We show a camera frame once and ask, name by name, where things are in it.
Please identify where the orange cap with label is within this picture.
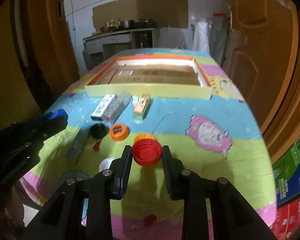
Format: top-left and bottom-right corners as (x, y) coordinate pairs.
(109, 124), (130, 141)

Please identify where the gold rectangular box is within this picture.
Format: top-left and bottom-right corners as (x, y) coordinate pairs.
(133, 93), (152, 120)

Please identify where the white hanging bag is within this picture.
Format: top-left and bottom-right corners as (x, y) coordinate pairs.
(193, 21), (210, 54)

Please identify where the light orange bottle cap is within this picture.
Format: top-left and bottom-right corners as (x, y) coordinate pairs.
(134, 133), (156, 143)

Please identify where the red bottle cap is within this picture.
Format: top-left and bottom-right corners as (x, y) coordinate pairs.
(132, 138), (162, 167)

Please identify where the metal cooking pot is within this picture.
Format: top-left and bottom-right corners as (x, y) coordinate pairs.
(120, 20), (135, 29)

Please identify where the red door handle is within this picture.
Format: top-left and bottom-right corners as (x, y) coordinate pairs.
(213, 12), (230, 17)

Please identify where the red carton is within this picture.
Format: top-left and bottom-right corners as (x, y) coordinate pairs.
(270, 197), (300, 240)

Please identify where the green blue carton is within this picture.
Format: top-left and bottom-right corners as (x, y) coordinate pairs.
(273, 137), (300, 205)

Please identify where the shallow cardboard tray box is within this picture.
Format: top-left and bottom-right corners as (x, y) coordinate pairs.
(85, 55), (212, 100)

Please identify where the teal Good Luck box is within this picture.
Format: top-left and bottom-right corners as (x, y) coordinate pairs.
(65, 127), (90, 161)

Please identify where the brown wooden door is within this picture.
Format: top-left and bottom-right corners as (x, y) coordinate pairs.
(222, 0), (300, 163)

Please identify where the black round cap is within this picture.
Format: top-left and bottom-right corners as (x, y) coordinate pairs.
(89, 123), (108, 140)

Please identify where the grey kitchen counter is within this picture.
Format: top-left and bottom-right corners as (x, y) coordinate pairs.
(83, 28), (159, 70)

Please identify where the white bottle cap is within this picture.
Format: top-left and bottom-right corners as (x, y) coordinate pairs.
(98, 158), (115, 172)

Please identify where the white Hello Kitty box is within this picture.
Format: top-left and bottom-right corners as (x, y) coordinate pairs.
(90, 94), (116, 120)

